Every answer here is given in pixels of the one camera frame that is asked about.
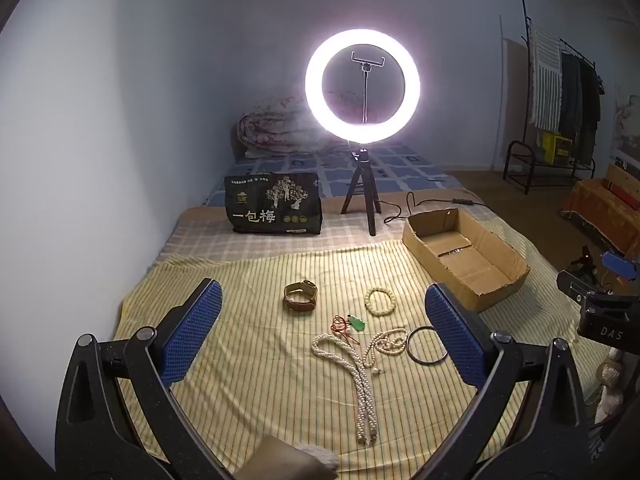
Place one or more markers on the landscape wall painting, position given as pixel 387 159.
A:
pixel 629 125

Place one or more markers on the phone holder clamp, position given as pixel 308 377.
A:
pixel 367 62

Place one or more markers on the small black stand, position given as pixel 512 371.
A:
pixel 584 260

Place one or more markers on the black printed snack bag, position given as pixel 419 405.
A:
pixel 272 205

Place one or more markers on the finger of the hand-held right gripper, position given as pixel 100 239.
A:
pixel 619 264
pixel 575 285

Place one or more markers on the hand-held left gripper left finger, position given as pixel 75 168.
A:
pixel 192 330

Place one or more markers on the white striped towel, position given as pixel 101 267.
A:
pixel 545 75

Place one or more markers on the cardboard box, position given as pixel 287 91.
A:
pixel 480 265

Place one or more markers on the thin black bangle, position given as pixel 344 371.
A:
pixel 408 346

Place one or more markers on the yellow striped cloth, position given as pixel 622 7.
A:
pixel 260 360

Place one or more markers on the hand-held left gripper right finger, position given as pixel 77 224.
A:
pixel 452 332

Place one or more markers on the dark hanging garments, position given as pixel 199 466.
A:
pixel 587 105

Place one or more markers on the yellow box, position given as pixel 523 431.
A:
pixel 557 147

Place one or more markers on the orange cloth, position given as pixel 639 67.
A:
pixel 600 210

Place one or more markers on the blue checkered bedsheet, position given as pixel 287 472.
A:
pixel 400 165

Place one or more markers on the beige fuzzy cloth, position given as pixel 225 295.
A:
pixel 280 460

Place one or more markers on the pink checkered sheet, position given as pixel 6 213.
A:
pixel 225 245

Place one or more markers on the folded floral quilt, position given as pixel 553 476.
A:
pixel 272 132

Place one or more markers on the black clothes rack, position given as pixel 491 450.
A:
pixel 517 162

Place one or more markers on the small silver clip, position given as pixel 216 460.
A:
pixel 455 253

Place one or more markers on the person's right hand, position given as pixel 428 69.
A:
pixel 611 372

